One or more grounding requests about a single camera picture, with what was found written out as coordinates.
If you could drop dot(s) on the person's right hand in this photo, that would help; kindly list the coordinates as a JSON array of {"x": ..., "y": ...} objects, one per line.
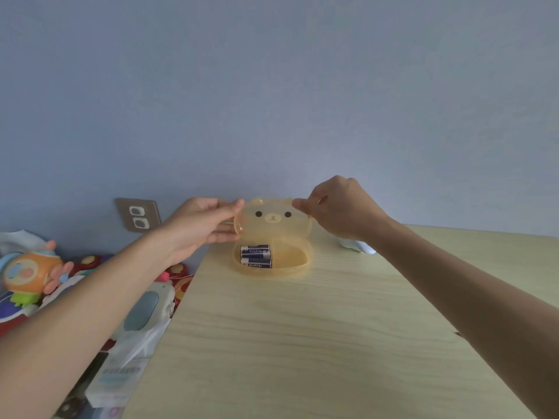
[{"x": 345, "y": 209}]

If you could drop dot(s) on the orange bear-shaped plastic box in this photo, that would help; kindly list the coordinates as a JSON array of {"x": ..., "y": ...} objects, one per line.
[{"x": 279, "y": 226}]

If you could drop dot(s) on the person's left hand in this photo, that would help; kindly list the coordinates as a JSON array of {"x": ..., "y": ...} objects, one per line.
[{"x": 192, "y": 231}]

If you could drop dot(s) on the white storage bin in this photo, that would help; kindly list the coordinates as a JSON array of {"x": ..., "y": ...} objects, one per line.
[{"x": 22, "y": 239}]

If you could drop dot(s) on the white light-blue paper bag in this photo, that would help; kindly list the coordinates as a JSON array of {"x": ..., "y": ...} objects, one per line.
[{"x": 122, "y": 370}]

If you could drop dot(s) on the person's left forearm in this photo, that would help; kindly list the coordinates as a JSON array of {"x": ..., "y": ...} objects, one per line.
[{"x": 78, "y": 322}]

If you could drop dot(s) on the beige wall socket plate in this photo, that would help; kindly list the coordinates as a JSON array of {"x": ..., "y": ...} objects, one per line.
[{"x": 124, "y": 213}]

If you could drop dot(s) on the light blue airplane toy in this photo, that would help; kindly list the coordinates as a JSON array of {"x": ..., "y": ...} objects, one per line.
[{"x": 356, "y": 247}]

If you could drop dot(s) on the person's right forearm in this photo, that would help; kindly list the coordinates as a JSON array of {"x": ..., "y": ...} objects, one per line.
[{"x": 480, "y": 309}]

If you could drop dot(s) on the orange round toy pink hands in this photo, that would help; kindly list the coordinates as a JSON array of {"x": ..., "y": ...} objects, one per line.
[{"x": 28, "y": 274}]

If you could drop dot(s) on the white board with coloured ovals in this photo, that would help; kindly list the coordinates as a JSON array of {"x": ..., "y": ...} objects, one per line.
[{"x": 146, "y": 309}]

